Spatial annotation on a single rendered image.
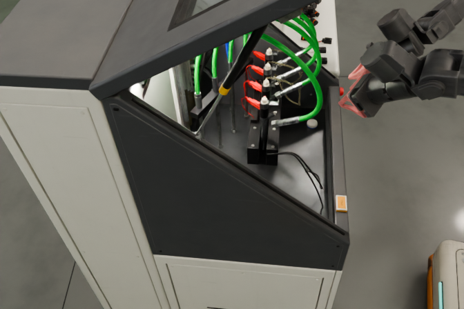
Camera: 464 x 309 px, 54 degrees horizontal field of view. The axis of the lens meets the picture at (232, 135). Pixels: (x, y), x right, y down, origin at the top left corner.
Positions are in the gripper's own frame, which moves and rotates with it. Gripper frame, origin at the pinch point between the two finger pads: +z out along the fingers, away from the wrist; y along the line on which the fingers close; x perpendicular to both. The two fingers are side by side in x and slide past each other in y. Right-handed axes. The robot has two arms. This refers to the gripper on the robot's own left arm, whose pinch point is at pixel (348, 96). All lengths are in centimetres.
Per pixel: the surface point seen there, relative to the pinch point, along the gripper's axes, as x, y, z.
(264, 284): 41, 35, 49
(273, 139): 9.4, 0.8, 44.8
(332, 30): 7, -62, 66
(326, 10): 2, -73, 75
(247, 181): -0.1, 26.8, 14.8
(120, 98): -35, 35, 11
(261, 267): 32, 34, 42
